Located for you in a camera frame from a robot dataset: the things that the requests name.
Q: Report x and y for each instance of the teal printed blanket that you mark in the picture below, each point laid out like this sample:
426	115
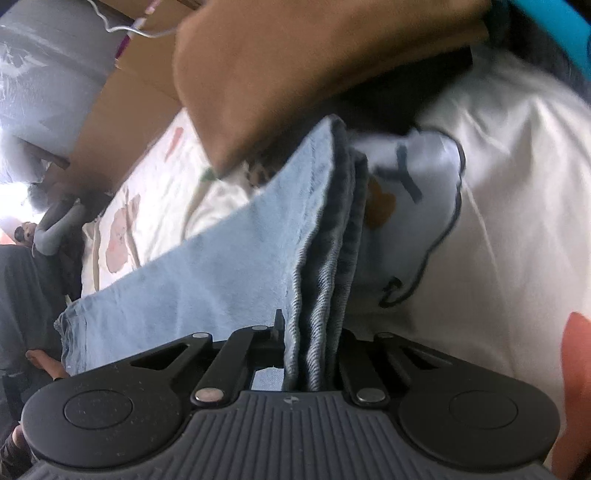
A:
563	23

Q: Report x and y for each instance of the leopard print cloth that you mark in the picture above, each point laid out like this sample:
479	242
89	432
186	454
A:
258	173

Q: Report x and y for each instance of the grey plush toy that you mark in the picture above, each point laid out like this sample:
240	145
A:
57	228

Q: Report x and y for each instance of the grey wrapped mattress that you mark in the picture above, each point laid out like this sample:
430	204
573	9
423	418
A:
51	69

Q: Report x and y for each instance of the black folded cloth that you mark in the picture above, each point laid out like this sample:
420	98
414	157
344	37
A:
392	110

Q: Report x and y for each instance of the brown bear plush with cap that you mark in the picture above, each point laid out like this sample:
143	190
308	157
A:
25	233

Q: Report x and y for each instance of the dark pillow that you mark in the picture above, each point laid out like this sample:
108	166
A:
27	300

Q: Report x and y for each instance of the blue denim pants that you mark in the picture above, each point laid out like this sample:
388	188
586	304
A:
231	258

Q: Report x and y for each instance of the cream bear printed bed sheet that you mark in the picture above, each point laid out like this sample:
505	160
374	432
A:
508	207

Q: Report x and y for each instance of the person's foot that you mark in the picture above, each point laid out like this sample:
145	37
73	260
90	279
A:
46	364

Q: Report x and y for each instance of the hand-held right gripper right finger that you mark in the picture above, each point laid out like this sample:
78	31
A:
351	369

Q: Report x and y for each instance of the brown folded cloth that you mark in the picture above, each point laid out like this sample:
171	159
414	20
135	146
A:
300	69

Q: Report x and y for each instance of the flattened cardboard box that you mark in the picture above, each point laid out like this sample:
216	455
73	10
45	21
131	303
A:
120	120

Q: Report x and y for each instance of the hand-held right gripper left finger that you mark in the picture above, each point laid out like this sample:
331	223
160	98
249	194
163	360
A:
278	327

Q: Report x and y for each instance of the grey fluffy cloth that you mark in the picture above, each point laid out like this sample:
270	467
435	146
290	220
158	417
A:
39	196

